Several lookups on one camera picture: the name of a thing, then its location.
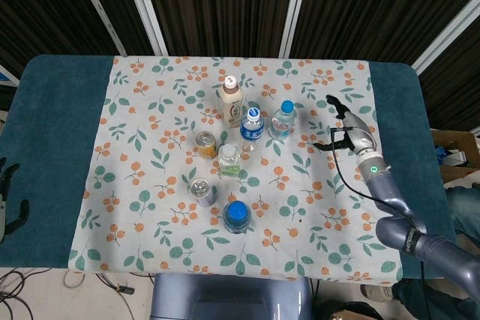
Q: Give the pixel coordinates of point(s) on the milk tea bottle white cap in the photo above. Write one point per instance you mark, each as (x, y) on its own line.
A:
(232, 104)

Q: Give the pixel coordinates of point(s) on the person's blue jeans leg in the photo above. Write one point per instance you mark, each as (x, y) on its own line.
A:
(465, 207)

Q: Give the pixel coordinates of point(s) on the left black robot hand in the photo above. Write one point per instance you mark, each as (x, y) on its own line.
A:
(20, 215)

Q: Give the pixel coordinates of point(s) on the floral orange green tablecloth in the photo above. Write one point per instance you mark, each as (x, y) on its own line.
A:
(150, 185)

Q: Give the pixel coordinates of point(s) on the white lavender drink can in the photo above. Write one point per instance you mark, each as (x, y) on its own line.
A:
(202, 192)

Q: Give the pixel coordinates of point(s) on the white frame post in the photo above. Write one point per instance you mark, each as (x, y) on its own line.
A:
(296, 5)
(144, 7)
(446, 40)
(98, 7)

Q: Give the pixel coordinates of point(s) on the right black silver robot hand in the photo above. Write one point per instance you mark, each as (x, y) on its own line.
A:
(360, 134)

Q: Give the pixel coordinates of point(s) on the cardboard box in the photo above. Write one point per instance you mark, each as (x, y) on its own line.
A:
(455, 147)

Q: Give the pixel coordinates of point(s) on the clear blue cap bottle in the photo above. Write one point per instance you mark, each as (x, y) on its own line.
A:
(282, 120)

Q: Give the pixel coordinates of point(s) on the blue label bottle white cap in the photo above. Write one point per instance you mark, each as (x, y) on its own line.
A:
(251, 129)

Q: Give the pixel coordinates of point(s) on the small clear bottle green liquid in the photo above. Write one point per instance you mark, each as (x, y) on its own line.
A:
(229, 161)

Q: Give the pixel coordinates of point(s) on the teal table cover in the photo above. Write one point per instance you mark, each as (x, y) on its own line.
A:
(56, 110)

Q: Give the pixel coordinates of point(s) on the white sneaker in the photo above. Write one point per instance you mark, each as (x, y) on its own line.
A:
(377, 293)

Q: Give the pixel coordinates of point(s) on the orange drink can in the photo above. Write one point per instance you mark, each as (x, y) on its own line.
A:
(206, 144)

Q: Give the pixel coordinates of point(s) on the blue sports drink bottle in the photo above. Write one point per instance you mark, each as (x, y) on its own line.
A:
(236, 216)

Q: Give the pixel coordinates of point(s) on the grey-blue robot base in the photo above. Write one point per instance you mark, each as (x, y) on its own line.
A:
(228, 297)

